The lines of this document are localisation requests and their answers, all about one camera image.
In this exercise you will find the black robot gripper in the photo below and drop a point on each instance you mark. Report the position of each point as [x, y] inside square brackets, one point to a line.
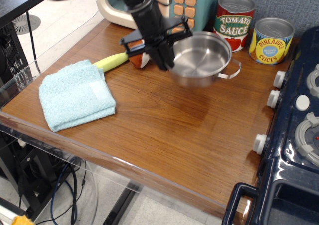
[158, 32]

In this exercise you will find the silver two-handled pan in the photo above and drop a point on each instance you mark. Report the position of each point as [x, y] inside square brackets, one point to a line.
[202, 59]

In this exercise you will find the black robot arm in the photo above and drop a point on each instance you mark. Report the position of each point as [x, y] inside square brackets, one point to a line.
[155, 34]

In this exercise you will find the plush brown mushroom toy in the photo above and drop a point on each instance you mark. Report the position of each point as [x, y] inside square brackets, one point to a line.
[138, 61]

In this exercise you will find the plush yellow-green vegetable toy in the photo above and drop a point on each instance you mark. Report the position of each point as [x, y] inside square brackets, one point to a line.
[111, 62]

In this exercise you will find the teal cream toy microwave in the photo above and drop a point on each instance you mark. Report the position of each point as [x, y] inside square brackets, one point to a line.
[198, 12]

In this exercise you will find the tomato sauce can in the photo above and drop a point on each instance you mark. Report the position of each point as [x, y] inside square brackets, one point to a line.
[233, 20]

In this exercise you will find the light blue folded towel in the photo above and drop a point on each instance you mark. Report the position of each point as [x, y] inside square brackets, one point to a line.
[75, 95]

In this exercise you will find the pineapple slices can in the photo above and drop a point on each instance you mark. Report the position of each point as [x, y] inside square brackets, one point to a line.
[271, 40]

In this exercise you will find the white stove knob rear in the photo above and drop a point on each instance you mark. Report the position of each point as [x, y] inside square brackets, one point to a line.
[279, 79]

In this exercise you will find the white stove knob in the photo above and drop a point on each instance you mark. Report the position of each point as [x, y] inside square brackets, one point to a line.
[279, 79]
[259, 143]
[273, 98]

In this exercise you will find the white stove knob middle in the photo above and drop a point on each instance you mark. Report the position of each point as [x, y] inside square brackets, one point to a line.
[273, 98]

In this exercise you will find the white stove knob front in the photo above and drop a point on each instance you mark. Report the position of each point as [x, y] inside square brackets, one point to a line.
[259, 143]

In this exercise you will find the black table leg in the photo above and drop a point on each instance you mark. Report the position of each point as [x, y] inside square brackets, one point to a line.
[119, 208]

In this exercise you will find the dark blue toy stove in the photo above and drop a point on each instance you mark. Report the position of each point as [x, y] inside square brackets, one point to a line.
[287, 191]

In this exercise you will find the yellow sponge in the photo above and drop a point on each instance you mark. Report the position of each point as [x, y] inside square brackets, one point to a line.
[22, 220]

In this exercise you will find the black metal shelf frame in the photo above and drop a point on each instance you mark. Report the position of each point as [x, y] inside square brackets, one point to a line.
[34, 173]

